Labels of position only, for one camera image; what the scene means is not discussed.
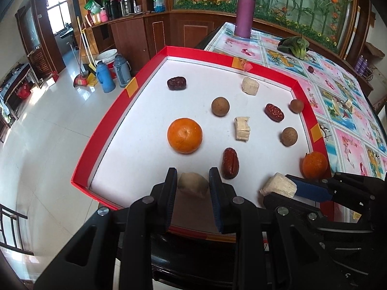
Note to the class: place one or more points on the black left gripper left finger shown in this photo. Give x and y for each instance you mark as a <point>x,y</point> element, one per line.
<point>152,214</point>

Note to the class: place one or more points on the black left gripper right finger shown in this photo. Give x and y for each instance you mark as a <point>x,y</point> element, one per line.
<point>232,213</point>

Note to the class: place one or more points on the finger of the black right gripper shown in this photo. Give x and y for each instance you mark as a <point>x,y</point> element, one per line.
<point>310,190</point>
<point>275,201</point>

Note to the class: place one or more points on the beige sugarcane chunk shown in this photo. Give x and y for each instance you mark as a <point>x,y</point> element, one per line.
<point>280,184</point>

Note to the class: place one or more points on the pale sugarcane chunk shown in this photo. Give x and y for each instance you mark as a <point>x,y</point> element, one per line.
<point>193,184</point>

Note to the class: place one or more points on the brown round longan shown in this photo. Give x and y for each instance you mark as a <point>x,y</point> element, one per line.
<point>220,106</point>

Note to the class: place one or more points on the small orange tangerine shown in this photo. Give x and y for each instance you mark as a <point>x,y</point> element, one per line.
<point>314,165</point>

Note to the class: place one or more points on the colourful fruit print tablecloth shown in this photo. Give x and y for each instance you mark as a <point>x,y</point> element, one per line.
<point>355,141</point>

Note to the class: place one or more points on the large orange tangerine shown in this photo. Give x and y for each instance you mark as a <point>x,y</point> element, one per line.
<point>185,135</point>

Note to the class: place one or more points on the pale sugarcane piece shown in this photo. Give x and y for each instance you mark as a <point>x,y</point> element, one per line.
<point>242,129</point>

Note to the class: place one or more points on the red white tray box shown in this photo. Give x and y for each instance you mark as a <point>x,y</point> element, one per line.
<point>194,110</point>

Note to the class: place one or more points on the white sugarcane piece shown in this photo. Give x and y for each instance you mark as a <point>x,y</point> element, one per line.
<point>250,86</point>

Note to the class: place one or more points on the dark red jujube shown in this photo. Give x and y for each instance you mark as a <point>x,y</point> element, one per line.
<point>177,83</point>

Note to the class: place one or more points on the green leafy vegetable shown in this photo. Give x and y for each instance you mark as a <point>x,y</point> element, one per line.
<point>296,45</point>

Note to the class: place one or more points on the grey thermos flask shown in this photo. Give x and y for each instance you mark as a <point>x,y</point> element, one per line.
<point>122,70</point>

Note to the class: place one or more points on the blue thermos flask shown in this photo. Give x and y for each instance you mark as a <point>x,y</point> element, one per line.
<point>104,77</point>

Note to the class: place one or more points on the wooden cabinet with aquarium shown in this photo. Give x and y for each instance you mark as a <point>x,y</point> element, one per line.
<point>336,29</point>

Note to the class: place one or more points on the purple thermos bottle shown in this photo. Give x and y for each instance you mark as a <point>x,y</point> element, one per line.
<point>244,18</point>

